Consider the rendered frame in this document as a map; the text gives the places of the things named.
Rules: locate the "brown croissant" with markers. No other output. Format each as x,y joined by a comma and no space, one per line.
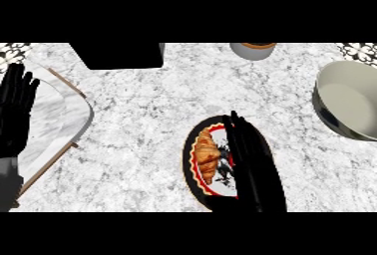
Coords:
208,156

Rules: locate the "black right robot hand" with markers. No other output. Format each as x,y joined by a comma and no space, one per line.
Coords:
258,172

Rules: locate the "white marble board, wooden edges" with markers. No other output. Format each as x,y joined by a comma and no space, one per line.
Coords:
54,116

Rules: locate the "grey cup with brown rim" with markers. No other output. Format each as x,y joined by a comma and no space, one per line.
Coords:
254,52

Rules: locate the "grey bowl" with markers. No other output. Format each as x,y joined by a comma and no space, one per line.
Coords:
351,103

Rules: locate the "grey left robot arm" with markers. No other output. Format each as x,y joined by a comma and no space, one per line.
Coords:
10,186

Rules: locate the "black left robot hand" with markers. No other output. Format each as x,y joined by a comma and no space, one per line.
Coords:
16,109

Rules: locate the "black-rimmed red patterned plate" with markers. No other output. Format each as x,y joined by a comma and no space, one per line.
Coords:
190,156

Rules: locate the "black appliance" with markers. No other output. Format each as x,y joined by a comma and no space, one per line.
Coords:
124,54

